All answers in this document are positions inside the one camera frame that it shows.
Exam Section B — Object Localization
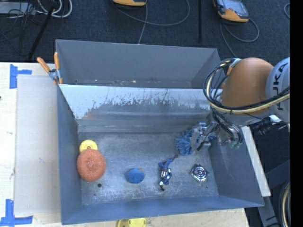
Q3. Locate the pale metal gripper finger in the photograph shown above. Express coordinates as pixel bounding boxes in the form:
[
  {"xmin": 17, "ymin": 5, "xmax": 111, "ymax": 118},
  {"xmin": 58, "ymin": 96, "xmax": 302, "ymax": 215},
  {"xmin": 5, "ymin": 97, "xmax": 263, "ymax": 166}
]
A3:
[
  {"xmin": 191, "ymin": 136, "xmax": 210, "ymax": 151},
  {"xmin": 193, "ymin": 122, "xmax": 215, "ymax": 137}
]

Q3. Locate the grey metal bin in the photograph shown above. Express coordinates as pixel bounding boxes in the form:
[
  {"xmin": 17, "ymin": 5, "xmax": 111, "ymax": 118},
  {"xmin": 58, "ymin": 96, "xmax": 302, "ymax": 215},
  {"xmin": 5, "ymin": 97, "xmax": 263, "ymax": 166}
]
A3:
[{"xmin": 54, "ymin": 39, "xmax": 272, "ymax": 226}]

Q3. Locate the yellow round disc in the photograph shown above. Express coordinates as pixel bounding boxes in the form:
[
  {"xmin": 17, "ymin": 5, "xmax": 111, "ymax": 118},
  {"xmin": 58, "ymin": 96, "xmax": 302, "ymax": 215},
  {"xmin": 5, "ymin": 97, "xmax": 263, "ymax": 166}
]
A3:
[{"xmin": 79, "ymin": 140, "xmax": 98, "ymax": 153}]

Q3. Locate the blue round cap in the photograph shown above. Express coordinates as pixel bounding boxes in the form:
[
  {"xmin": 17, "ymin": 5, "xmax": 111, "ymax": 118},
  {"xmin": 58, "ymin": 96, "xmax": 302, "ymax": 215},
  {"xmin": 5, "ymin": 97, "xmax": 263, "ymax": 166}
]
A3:
[{"xmin": 124, "ymin": 167, "xmax": 145, "ymax": 183}]

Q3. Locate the blue fuzzy cloth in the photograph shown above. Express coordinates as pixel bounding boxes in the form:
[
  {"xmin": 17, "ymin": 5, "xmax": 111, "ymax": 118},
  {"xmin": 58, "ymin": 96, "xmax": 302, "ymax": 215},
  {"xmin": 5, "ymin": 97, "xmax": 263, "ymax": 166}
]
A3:
[{"xmin": 175, "ymin": 128, "xmax": 198, "ymax": 156}]

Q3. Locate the orange round scrubber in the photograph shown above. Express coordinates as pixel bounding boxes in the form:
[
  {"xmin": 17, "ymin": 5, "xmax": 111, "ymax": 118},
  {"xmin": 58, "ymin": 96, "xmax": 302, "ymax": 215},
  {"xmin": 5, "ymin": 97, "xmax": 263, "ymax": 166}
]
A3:
[{"xmin": 76, "ymin": 149, "xmax": 107, "ymax": 182}]

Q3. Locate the blue and white toy figure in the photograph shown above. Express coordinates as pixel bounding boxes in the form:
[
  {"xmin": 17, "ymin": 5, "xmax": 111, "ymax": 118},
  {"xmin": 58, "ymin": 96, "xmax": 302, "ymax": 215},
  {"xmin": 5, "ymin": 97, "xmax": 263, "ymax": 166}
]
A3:
[{"xmin": 158, "ymin": 153, "xmax": 179, "ymax": 191}]

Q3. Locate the silver square spiral block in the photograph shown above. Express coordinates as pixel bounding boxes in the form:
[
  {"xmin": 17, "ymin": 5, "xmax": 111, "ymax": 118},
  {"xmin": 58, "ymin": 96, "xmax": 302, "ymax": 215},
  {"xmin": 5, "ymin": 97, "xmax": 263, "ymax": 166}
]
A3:
[{"xmin": 190, "ymin": 164, "xmax": 210, "ymax": 183}]

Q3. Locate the pale flat board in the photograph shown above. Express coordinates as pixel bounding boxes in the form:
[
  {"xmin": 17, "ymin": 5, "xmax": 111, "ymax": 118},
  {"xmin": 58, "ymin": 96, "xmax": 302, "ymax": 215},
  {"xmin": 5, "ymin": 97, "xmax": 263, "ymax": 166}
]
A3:
[{"xmin": 13, "ymin": 74, "xmax": 62, "ymax": 218}]

